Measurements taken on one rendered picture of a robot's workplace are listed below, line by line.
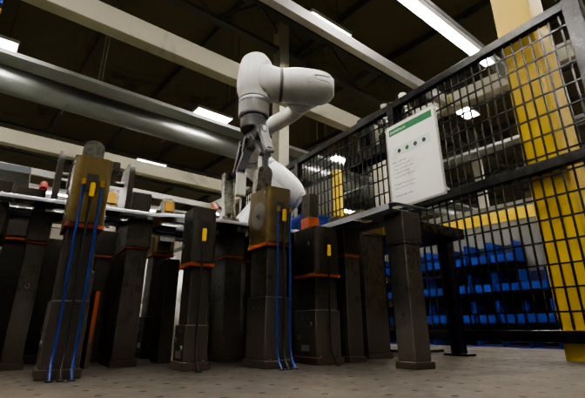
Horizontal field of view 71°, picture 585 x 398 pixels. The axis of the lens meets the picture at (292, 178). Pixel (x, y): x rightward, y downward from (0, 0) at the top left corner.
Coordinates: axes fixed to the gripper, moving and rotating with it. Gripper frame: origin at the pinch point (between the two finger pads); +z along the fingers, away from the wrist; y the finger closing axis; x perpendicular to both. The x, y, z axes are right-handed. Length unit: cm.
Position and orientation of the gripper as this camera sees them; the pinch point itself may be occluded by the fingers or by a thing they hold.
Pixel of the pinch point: (251, 185)
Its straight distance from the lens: 111.6
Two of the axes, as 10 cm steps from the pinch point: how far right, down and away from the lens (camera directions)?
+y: -5.4, 2.9, 7.9
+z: 0.0, 9.4, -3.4
